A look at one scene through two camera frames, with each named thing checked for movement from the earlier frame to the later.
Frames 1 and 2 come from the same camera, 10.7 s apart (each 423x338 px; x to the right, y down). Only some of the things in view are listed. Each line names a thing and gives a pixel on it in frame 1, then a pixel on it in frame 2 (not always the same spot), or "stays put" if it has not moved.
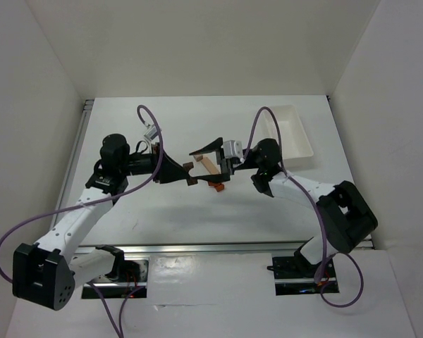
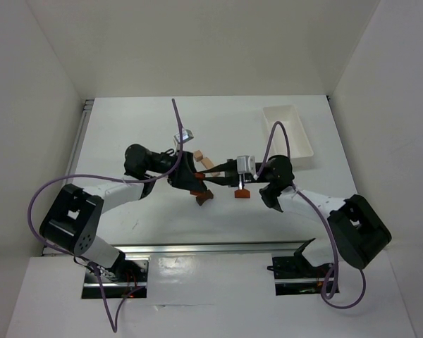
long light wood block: [210, 167] stays put
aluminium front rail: [249, 248] stays put
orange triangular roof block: [219, 188] → [242, 193]
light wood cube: [198, 158] stays put
